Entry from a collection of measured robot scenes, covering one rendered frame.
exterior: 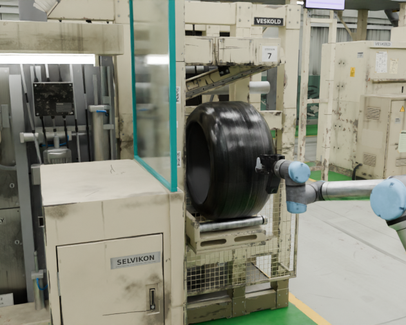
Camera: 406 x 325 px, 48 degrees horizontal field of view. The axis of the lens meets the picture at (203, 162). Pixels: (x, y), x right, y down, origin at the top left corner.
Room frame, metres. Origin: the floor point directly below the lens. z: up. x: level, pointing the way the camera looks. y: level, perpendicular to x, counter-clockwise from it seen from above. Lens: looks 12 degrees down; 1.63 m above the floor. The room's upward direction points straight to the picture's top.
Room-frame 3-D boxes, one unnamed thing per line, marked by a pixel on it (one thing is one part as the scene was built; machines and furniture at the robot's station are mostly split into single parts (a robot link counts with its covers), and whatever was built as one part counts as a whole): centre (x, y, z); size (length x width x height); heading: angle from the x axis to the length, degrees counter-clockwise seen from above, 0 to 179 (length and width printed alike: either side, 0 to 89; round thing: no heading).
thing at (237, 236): (2.06, -0.12, 0.84); 0.36 x 0.09 x 0.06; 110
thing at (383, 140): (6.39, -2.74, 0.62); 0.91 x 0.58 x 1.25; 114
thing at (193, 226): (2.13, 0.09, 0.90); 0.40 x 0.03 x 0.10; 20
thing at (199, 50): (2.51, -0.09, 1.71); 0.61 x 0.25 x 0.15; 110
